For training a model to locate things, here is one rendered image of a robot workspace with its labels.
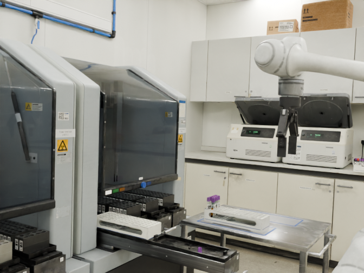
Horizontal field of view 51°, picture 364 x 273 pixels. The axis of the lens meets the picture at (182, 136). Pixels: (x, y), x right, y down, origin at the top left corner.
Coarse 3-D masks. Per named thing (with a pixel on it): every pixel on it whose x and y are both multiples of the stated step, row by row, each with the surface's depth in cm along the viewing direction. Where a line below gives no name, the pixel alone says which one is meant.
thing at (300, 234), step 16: (240, 208) 212; (192, 224) 179; (208, 224) 177; (272, 224) 181; (288, 224) 182; (304, 224) 183; (320, 224) 184; (224, 240) 218; (256, 240) 162; (272, 240) 158; (288, 240) 158; (304, 240) 158; (304, 256) 151; (320, 256) 154; (304, 272) 151
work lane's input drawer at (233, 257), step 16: (96, 240) 166; (112, 240) 161; (128, 240) 157; (144, 240) 154; (160, 240) 157; (176, 240) 158; (192, 240) 155; (160, 256) 149; (176, 256) 145; (192, 256) 141; (208, 256) 139; (224, 256) 138; (224, 272) 134
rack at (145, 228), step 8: (104, 216) 168; (112, 216) 169; (120, 216) 171; (128, 216) 170; (104, 224) 169; (112, 224) 169; (120, 224) 161; (128, 224) 159; (136, 224) 158; (144, 224) 159; (152, 224) 160; (160, 224) 161; (120, 232) 161; (128, 232) 159; (136, 232) 165; (144, 232) 155; (152, 232) 156; (160, 232) 162
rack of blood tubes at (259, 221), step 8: (216, 208) 184; (224, 208) 185; (208, 216) 181; (216, 216) 183; (224, 216) 183; (232, 216) 174; (240, 216) 172; (248, 216) 172; (256, 216) 172; (264, 216) 172; (224, 224) 176; (240, 224) 172; (248, 224) 178; (256, 224) 168; (264, 224) 169
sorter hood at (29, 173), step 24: (0, 48) 153; (0, 72) 130; (24, 72) 141; (0, 96) 120; (24, 96) 128; (48, 96) 136; (0, 120) 121; (24, 120) 129; (48, 120) 137; (0, 144) 121; (24, 144) 129; (48, 144) 138; (0, 168) 122; (24, 168) 130; (48, 168) 138; (0, 192) 122; (24, 192) 130; (48, 192) 139; (0, 216) 122
